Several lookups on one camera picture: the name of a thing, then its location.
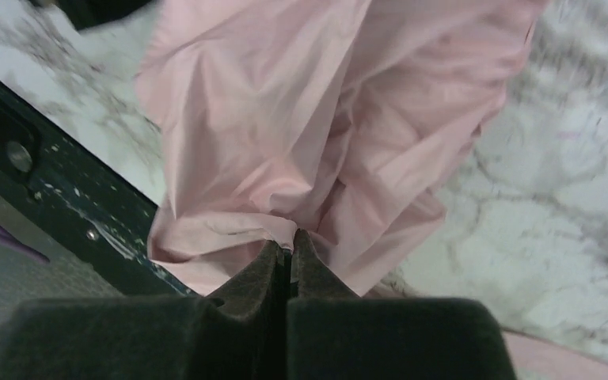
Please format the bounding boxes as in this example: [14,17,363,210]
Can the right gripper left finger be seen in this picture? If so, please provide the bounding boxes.
[0,242,290,379]

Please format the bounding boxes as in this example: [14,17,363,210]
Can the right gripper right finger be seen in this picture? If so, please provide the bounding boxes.
[286,230,516,379]

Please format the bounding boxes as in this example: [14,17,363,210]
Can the pink folding umbrella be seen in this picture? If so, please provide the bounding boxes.
[31,0,608,380]

